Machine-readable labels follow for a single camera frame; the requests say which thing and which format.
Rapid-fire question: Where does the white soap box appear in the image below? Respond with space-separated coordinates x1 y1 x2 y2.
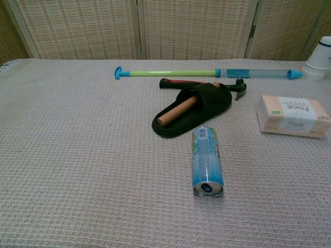
255 95 331 140

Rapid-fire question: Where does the wooden dowel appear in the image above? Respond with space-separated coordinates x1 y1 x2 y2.
157 82 220 127

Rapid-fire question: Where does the black red claw hammer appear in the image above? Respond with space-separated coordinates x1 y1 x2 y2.
159 77 248 102

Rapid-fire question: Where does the black slipper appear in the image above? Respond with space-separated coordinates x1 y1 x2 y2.
151 82 233 138

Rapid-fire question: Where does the blue green water pump toy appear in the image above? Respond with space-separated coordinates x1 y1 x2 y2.
114 66 304 81

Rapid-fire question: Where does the light blue beverage can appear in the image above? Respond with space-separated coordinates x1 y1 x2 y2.
191 126 224 199

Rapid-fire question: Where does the beige woven tablecloth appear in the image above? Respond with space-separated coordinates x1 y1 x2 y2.
0 58 331 248

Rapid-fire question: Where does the woven folding screen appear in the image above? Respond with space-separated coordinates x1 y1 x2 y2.
0 0 331 61

